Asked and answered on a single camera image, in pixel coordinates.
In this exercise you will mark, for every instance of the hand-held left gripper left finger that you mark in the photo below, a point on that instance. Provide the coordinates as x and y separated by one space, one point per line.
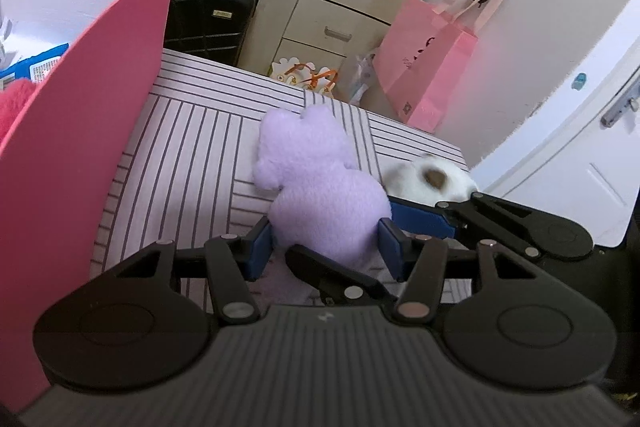
260 252

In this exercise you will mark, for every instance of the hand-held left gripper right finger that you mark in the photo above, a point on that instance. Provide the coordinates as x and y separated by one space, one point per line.
392 252

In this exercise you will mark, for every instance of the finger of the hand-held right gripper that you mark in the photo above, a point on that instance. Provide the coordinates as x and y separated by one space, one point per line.
422 219
330 274

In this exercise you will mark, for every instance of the purple plush toy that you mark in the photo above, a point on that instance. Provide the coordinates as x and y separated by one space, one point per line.
320 187

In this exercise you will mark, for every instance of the pink storage box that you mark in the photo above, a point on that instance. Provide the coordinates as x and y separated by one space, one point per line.
75 132

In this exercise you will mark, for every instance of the pink fluffy toy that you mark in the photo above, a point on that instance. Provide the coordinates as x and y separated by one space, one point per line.
12 107

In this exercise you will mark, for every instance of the white plush toy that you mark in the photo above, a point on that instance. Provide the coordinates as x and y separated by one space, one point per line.
410 187

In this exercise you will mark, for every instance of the white door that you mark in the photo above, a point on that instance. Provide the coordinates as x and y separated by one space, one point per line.
550 147

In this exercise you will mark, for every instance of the striped tablecloth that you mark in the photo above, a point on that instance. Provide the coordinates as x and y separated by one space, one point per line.
190 147

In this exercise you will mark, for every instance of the blue door sticker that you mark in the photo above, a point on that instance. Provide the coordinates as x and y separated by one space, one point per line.
580 83

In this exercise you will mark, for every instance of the clear plastic bag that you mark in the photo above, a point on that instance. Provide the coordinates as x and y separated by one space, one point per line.
360 77

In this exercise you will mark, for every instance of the pink paper bag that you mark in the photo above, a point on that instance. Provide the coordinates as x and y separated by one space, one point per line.
425 57

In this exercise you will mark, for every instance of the black suitcase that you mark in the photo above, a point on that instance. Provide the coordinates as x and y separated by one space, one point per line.
210 22

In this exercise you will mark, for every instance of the blue packet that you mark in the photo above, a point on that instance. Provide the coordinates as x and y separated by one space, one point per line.
35 67

